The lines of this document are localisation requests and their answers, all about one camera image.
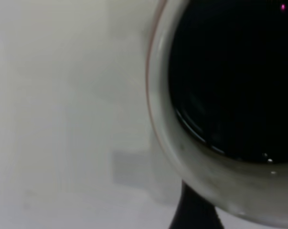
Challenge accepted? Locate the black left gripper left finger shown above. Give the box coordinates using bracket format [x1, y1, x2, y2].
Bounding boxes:
[167, 187, 197, 229]

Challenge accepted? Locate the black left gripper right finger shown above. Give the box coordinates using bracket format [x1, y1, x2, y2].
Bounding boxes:
[191, 192, 225, 229]

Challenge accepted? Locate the red ceramic coffee cup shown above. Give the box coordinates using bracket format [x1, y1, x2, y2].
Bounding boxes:
[145, 0, 288, 229]

